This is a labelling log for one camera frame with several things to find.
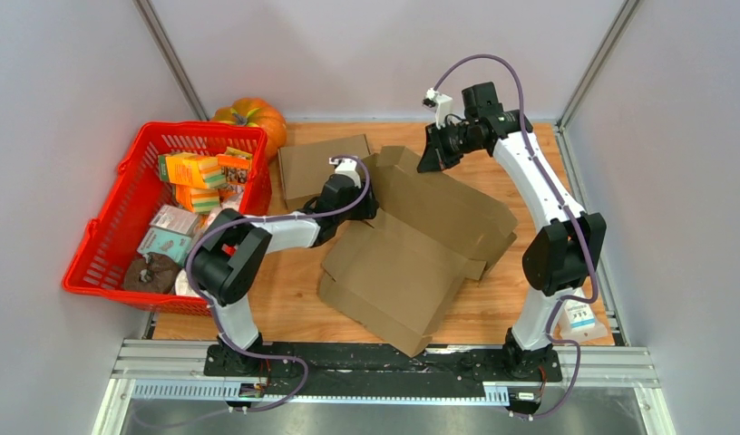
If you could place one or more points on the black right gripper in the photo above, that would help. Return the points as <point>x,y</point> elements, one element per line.
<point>436,158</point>

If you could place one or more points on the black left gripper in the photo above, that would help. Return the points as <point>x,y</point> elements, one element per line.
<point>368,209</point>

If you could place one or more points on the brown cardboard box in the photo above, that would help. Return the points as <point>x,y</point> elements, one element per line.
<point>305,168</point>

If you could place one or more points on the brown cardboard sheet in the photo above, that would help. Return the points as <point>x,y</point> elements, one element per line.
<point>398,273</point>

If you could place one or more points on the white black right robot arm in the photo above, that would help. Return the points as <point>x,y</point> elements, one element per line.
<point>566,249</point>

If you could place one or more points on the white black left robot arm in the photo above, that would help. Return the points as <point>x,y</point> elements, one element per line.
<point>223,265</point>

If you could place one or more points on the orange snack box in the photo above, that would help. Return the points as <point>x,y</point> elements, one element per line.
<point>235,165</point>

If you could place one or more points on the teal cookie box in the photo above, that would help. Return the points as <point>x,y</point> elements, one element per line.
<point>164,242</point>

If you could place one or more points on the grey pink packet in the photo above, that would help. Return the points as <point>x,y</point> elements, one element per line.
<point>231,202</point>

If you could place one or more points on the orange pumpkin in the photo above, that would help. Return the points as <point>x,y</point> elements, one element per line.
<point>256,112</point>

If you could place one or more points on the orange sponge pack lower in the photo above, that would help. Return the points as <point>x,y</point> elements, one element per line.
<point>196,200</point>

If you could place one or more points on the orange sponge pack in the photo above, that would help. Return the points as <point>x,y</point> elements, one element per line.
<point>191,170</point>
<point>196,200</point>

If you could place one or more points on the orange sponge pack upper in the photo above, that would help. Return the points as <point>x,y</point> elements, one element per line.
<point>191,170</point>

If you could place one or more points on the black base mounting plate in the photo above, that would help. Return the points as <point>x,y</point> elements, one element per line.
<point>362,369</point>

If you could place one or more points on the beige tape roll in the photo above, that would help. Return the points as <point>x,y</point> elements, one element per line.
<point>182,286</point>

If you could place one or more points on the brown netted item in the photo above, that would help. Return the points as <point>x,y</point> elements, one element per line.
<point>151,273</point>

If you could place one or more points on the white blue pouch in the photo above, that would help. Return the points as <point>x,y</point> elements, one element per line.
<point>586,324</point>

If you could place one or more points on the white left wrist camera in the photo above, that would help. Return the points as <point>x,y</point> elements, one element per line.
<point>346,166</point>

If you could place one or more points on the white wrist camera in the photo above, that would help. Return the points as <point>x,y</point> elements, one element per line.
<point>440,104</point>
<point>346,166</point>

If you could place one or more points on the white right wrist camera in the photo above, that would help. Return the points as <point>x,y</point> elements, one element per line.
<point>440,104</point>

